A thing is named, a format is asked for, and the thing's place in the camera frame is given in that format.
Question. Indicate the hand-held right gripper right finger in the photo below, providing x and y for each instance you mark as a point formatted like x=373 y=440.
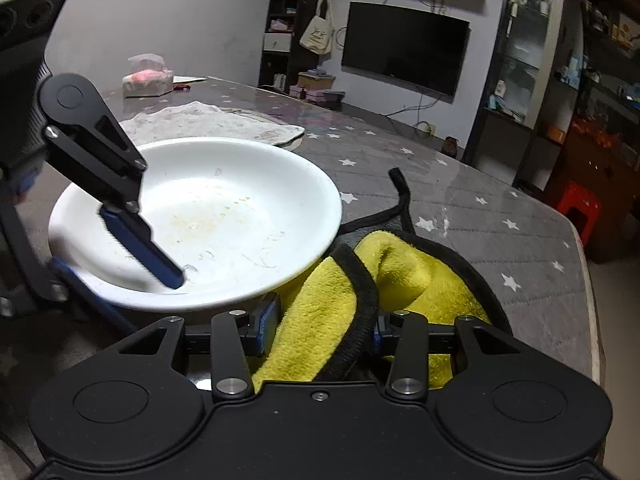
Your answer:
x=378 y=335

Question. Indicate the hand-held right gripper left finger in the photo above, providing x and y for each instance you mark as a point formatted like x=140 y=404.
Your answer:
x=265 y=325

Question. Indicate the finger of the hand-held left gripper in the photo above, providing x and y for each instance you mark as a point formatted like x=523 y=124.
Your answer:
x=145 y=250
x=30 y=270

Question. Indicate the yellow black-edged microfiber cloth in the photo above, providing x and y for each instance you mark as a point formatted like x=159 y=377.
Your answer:
x=320 y=310

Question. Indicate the white bowl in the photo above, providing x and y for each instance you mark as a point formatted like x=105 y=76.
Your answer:
x=240 y=200

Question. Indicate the tissue pack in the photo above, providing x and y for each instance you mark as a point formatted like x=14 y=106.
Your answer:
x=147 y=80

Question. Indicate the grey star-print table cover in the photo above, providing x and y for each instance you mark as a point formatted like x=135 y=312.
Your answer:
x=475 y=240

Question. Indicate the white patterned towel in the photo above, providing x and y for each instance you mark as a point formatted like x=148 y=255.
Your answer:
x=200 y=120

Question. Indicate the white paper sheet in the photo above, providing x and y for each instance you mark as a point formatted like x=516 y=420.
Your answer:
x=189 y=79

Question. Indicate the dark low television bench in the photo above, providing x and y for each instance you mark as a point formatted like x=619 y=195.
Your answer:
x=400 y=127

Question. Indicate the stack of pink boxes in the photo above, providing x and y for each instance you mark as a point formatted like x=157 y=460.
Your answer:
x=315 y=89

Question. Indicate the red plastic stool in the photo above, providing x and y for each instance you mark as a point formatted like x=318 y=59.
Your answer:
x=580 y=210

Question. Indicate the dark open shelf unit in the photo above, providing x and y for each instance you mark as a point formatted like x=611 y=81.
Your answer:
x=280 y=20

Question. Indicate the brown wooden cabinet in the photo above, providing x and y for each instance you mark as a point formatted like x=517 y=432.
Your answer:
x=600 y=185

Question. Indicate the beige tote bag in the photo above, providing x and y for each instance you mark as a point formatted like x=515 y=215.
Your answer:
x=316 y=35

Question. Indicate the black television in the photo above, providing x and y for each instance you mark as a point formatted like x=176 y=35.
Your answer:
x=405 y=45

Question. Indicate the bag of oranges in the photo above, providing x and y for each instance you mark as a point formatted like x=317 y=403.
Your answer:
x=597 y=135

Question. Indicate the glass display cabinet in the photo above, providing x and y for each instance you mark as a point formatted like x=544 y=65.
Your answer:
x=520 y=60

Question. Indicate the white wall outlet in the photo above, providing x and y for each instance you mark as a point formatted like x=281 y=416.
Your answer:
x=428 y=130

